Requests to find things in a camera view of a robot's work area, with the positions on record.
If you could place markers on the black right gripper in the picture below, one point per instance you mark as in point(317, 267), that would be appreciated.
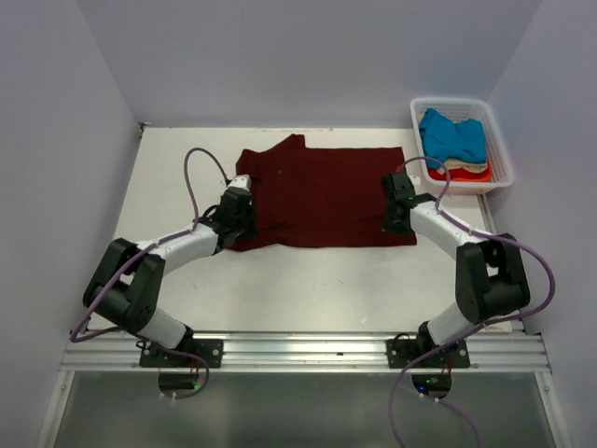
point(388, 226)

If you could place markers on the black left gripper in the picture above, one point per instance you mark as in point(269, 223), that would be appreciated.
point(252, 228)

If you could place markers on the dark red t shirt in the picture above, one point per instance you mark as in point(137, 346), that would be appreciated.
point(309, 197)

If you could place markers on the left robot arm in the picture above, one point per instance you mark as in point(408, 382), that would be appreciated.
point(125, 287)

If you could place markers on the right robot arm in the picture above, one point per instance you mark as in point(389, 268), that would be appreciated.
point(490, 280)

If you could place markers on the orange red t shirt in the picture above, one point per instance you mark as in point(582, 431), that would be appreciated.
point(462, 175)

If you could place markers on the cream t shirt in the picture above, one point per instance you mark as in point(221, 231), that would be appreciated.
point(462, 167)

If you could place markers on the blue t shirt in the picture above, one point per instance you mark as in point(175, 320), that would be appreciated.
point(442, 138)

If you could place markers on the white plastic basket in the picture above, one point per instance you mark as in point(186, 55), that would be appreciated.
point(460, 109)

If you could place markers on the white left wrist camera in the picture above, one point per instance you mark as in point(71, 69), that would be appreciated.
point(240, 182)

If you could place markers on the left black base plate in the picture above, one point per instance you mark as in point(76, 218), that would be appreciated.
point(210, 350)

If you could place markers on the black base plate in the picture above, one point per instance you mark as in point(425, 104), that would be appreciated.
point(210, 350)
point(426, 357)

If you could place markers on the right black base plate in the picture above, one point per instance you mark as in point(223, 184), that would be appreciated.
point(426, 357)

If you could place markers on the aluminium mounting rail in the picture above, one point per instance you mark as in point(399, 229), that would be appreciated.
point(317, 352)

